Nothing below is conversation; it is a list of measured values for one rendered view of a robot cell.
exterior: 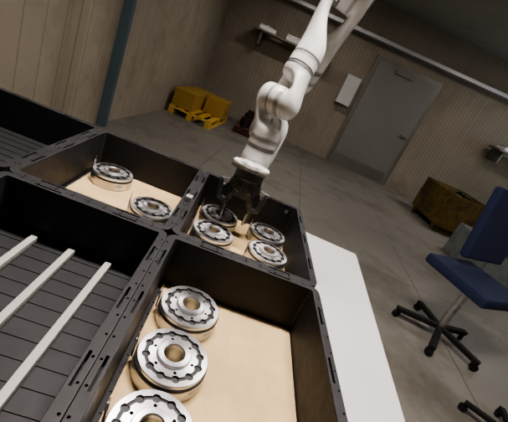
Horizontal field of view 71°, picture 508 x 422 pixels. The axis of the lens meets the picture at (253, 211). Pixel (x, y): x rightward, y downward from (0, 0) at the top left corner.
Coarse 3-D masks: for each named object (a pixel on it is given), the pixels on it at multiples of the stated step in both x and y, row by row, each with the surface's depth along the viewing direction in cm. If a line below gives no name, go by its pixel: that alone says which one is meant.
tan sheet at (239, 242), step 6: (198, 210) 100; (240, 222) 105; (240, 228) 101; (246, 228) 103; (234, 234) 96; (240, 234) 98; (246, 234) 99; (234, 240) 93; (240, 240) 95; (246, 240) 96; (234, 246) 90; (240, 246) 92; (282, 246) 102; (240, 252) 89
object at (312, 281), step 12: (204, 180) 94; (192, 192) 85; (192, 204) 78; (288, 204) 104; (180, 216) 71; (300, 216) 99; (180, 228) 67; (300, 228) 92; (192, 240) 65; (228, 252) 67; (264, 264) 68; (312, 264) 76; (288, 276) 68; (312, 276) 71
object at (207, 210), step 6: (210, 204) 99; (216, 204) 101; (204, 210) 94; (210, 210) 96; (228, 210) 100; (210, 216) 93; (216, 216) 94; (234, 216) 99; (222, 222) 93; (228, 222) 95; (234, 222) 96
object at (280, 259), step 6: (258, 240) 91; (252, 246) 87; (258, 246) 89; (252, 252) 85; (258, 252) 86; (282, 252) 91; (258, 258) 84; (264, 258) 85; (270, 258) 86; (276, 258) 87; (282, 258) 89; (270, 264) 84; (276, 264) 84; (282, 264) 86
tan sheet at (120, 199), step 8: (88, 176) 92; (72, 184) 86; (80, 184) 87; (88, 184) 88; (136, 184) 99; (144, 184) 101; (80, 192) 84; (88, 192) 85; (96, 192) 87; (104, 192) 88; (112, 192) 90; (120, 192) 92; (128, 192) 93; (136, 192) 95; (144, 192) 97; (152, 192) 99; (160, 192) 101; (104, 200) 85; (112, 200) 86; (120, 200) 88; (128, 200) 90; (168, 200) 98; (176, 200) 100
